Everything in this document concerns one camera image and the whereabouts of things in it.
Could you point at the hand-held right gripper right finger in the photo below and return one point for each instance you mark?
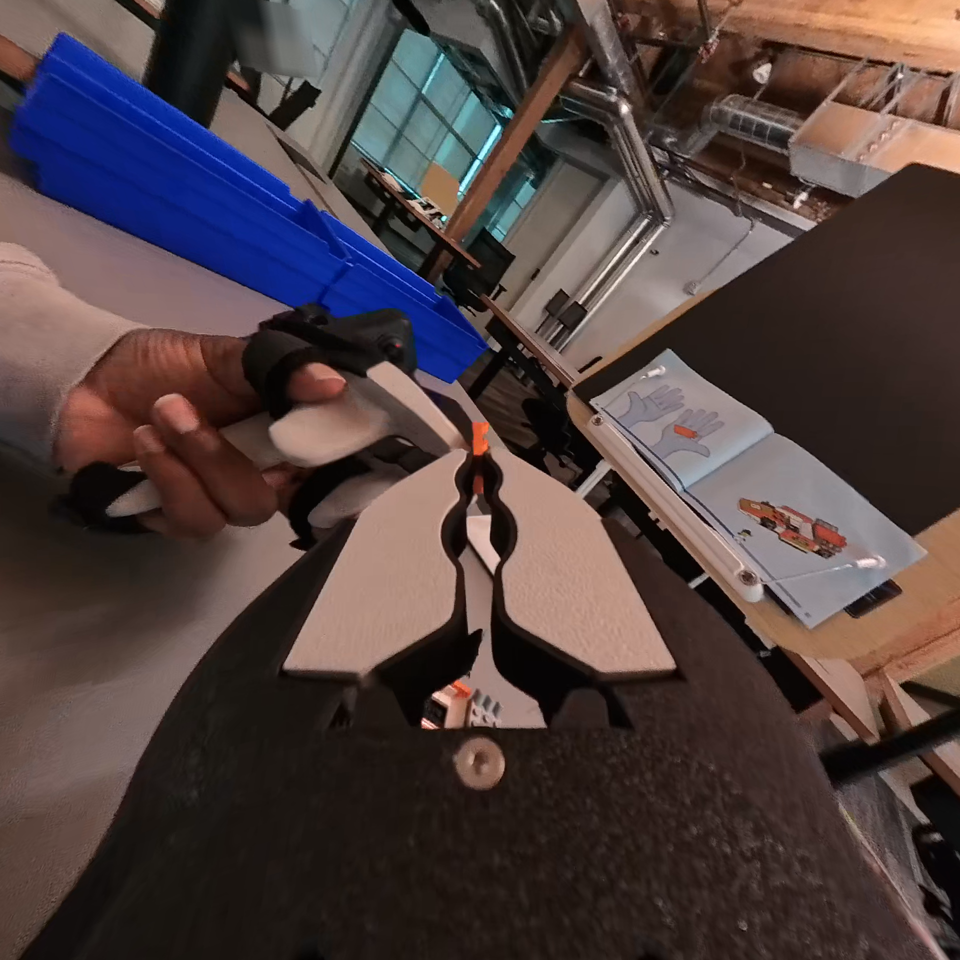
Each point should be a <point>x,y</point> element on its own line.
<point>585,593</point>

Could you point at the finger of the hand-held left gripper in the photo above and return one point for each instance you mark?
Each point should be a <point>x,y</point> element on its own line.
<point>470,408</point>
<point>413,402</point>

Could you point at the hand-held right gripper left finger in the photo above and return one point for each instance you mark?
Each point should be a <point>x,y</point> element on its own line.
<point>383,593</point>

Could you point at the orange lego plate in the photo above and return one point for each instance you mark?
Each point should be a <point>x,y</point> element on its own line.
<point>480,438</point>

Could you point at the white book stand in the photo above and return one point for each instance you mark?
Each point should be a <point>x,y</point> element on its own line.
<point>675,503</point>

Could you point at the orange white lego car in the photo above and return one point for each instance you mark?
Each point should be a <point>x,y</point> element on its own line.
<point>450,702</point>

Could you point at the instruction booklet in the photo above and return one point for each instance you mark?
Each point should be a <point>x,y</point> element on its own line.
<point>705,435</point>

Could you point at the person's left forearm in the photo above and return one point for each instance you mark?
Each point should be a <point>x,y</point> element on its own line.
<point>45,345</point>

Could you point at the person's left hand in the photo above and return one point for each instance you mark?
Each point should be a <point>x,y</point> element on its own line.
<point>165,405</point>

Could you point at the black office chair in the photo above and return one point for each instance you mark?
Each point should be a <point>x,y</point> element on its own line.
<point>488,263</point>

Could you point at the wooden desk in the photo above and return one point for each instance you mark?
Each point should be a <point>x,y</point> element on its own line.
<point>450,240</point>

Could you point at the blue storage bin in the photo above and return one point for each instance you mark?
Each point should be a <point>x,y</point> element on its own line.
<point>180,180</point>

